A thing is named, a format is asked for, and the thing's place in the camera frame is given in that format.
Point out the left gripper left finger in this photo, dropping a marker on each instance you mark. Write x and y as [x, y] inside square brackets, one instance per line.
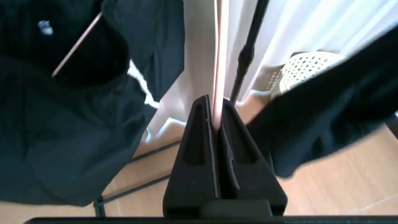
[186, 186]

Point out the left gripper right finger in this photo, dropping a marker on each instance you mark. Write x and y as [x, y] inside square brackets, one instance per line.
[255, 183]

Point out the black garment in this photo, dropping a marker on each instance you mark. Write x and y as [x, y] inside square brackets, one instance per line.
[62, 140]
[326, 124]

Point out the black clothes rack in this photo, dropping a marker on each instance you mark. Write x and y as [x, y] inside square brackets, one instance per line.
[247, 59]

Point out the white laundry basket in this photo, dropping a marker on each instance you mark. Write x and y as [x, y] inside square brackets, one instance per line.
[304, 68]

